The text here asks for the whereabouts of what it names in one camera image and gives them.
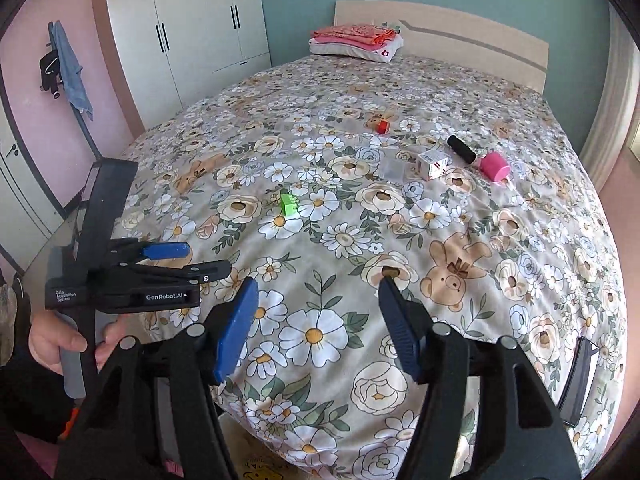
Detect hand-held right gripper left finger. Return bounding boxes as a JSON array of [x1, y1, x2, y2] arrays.
[[54, 276, 259, 480]]

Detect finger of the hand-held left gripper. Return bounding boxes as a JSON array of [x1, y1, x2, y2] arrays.
[[100, 259, 232, 289], [107, 241, 191, 264]]

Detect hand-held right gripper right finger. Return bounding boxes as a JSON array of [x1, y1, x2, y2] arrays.
[[377, 276, 583, 480]]

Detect person's left forearm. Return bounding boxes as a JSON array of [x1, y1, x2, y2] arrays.
[[0, 270, 76, 466]]

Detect person's left hand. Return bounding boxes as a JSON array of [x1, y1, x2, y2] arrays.
[[28, 310, 127, 375]]

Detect white door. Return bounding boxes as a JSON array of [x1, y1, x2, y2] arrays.
[[0, 105, 68, 261]]

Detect floral bedspread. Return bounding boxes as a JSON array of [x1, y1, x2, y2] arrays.
[[107, 52, 628, 480]]

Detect beige printed bag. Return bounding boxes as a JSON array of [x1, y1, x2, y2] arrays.
[[220, 410, 301, 480]]

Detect hanging blue cloth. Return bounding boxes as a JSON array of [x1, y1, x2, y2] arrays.
[[49, 21, 95, 121]]

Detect clear plastic box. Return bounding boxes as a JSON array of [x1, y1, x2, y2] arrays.
[[378, 160, 406, 184]]

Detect small white box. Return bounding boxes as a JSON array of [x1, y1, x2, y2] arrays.
[[416, 150, 449, 181]]

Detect black phone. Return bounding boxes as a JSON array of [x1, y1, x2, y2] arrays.
[[557, 337, 599, 429]]

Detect pink cup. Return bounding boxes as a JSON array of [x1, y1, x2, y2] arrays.
[[477, 152, 511, 184]]

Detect black cylinder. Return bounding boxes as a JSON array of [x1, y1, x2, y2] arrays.
[[446, 135, 476, 165]]

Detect white wardrobe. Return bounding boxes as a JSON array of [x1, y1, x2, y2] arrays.
[[90, 0, 273, 133]]

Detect white pillow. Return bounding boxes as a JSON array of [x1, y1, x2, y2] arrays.
[[308, 35, 405, 64]]

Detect folded pink clothes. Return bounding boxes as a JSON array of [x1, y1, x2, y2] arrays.
[[310, 24, 398, 52]]

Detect cream headboard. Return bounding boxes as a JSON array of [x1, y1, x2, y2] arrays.
[[333, 0, 550, 95]]

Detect white curtain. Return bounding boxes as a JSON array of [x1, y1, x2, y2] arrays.
[[580, 10, 640, 192]]

